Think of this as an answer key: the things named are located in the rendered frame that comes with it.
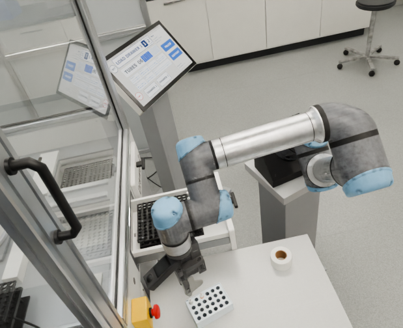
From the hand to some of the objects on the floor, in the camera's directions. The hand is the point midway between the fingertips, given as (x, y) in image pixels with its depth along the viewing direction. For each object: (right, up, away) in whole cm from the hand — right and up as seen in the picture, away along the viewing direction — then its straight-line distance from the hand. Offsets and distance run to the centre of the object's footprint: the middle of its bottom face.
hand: (184, 289), depth 105 cm
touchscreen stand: (-6, +9, +147) cm, 147 cm away
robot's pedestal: (+55, -21, +99) cm, 115 cm away
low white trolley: (+31, -70, +46) cm, 90 cm away
